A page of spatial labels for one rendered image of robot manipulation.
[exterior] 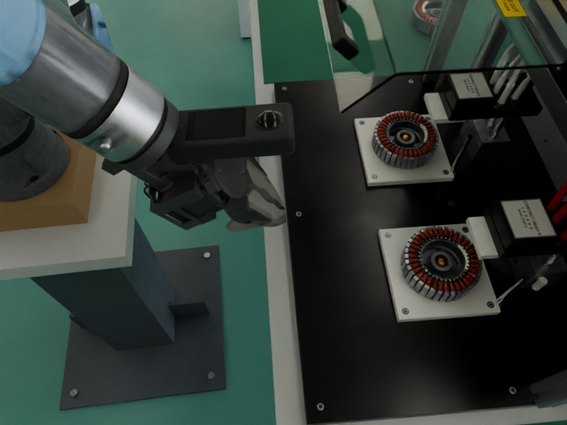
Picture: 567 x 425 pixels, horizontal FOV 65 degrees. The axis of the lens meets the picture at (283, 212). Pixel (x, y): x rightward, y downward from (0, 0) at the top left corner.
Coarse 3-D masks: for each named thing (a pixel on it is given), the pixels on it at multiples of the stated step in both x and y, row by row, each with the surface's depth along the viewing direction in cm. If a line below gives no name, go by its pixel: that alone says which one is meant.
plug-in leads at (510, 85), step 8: (496, 72) 71; (520, 72) 66; (496, 80) 72; (504, 80) 69; (512, 80) 67; (520, 80) 72; (528, 80) 67; (496, 88) 70; (512, 88) 68; (520, 88) 69; (528, 88) 72; (504, 96) 69; (512, 96) 71; (496, 104) 71; (504, 104) 70
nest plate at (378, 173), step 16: (368, 128) 83; (368, 144) 81; (368, 160) 79; (432, 160) 79; (448, 160) 79; (368, 176) 78; (384, 176) 78; (400, 176) 78; (416, 176) 78; (432, 176) 78; (448, 176) 78
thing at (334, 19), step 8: (328, 0) 58; (336, 0) 58; (344, 0) 60; (328, 8) 58; (336, 8) 57; (344, 8) 60; (328, 16) 57; (336, 16) 56; (328, 24) 56; (336, 24) 55; (336, 32) 55; (344, 32) 55; (336, 40) 54; (344, 40) 54; (352, 40) 55; (336, 48) 55; (344, 48) 55; (352, 48) 55; (344, 56) 56; (352, 56) 56
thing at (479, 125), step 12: (468, 120) 80; (480, 120) 79; (468, 132) 81; (480, 132) 77; (504, 132) 77; (468, 144) 81; (480, 144) 77; (492, 144) 77; (504, 144) 77; (480, 156) 79; (492, 156) 80
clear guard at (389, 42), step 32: (320, 0) 66; (352, 0) 60; (384, 0) 57; (416, 0) 57; (448, 0) 57; (480, 0) 57; (352, 32) 58; (384, 32) 54; (416, 32) 54; (448, 32) 54; (480, 32) 54; (512, 32) 54; (544, 32) 54; (352, 64) 56; (384, 64) 52; (416, 64) 51; (448, 64) 51; (480, 64) 51; (512, 64) 51; (544, 64) 51; (352, 96) 54
